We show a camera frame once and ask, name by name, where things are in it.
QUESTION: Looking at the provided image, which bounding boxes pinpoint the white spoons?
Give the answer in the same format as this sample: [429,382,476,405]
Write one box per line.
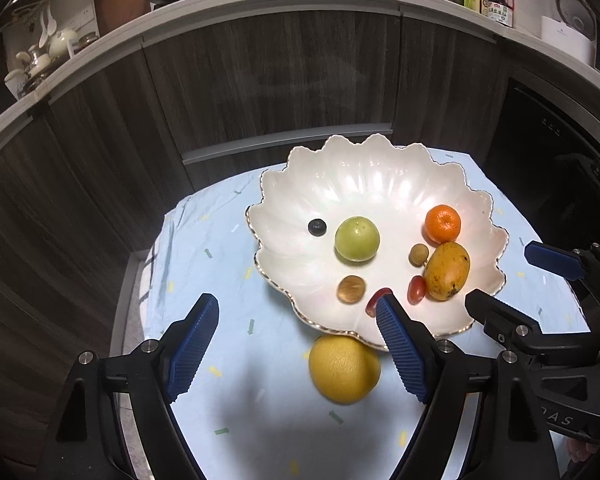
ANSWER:
[39,5,58,48]

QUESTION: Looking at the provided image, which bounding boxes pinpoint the light blue patterned tablecloth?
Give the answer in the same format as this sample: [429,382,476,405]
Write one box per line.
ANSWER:
[110,147,593,480]

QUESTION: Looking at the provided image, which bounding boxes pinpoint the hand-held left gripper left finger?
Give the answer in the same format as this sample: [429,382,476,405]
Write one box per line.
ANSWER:
[37,292,220,480]

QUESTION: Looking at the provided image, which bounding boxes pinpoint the white rice cooker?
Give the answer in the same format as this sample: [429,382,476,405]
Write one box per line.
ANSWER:
[540,0,599,67]

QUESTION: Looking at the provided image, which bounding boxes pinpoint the black built-in appliance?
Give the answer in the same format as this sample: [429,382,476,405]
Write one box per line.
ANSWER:
[480,77,600,261]

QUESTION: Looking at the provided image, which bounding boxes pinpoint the person's right hand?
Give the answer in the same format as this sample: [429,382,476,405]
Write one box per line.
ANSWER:
[565,437,600,462]

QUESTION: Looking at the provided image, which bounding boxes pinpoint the large yellow citrus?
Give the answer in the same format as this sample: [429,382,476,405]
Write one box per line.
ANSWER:
[308,336,382,405]

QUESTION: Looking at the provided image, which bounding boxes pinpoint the red cherry tomato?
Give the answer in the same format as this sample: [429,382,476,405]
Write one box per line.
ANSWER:
[365,288,394,317]
[407,275,427,305]

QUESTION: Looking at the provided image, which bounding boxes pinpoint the white scalloped bowl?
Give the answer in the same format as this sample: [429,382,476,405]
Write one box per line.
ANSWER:
[245,134,510,352]

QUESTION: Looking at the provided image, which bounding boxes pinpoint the orange tangerine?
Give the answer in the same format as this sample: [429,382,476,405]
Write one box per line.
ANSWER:
[424,204,462,245]

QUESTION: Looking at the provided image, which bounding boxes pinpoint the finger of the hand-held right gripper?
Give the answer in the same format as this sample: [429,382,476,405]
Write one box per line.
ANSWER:
[465,288,548,348]
[524,241,600,331]

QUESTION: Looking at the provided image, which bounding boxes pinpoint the white teapot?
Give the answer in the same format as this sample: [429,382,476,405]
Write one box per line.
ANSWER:
[49,29,79,59]

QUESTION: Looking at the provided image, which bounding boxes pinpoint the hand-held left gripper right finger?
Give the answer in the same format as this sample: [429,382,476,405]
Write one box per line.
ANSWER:
[375,294,561,480]

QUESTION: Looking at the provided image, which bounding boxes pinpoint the dark wood kitchen cabinet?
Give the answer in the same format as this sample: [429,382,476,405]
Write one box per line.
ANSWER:
[0,12,511,411]

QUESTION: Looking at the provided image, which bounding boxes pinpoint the white tea set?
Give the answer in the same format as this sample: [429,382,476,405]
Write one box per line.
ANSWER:
[17,45,54,79]

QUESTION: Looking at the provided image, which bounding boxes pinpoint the large brown longan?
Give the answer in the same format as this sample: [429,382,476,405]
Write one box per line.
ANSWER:
[336,276,366,305]

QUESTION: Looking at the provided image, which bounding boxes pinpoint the white cup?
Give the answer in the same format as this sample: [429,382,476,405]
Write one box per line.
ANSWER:
[4,70,31,99]

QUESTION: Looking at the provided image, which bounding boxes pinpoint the round green fruit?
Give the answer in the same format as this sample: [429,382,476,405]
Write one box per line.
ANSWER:
[334,216,381,263]

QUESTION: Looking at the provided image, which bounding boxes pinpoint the brown cutting board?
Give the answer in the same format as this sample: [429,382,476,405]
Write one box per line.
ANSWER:
[92,0,153,36]

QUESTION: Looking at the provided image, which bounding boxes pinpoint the small yellow mango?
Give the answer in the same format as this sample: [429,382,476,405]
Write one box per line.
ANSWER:
[424,241,471,302]

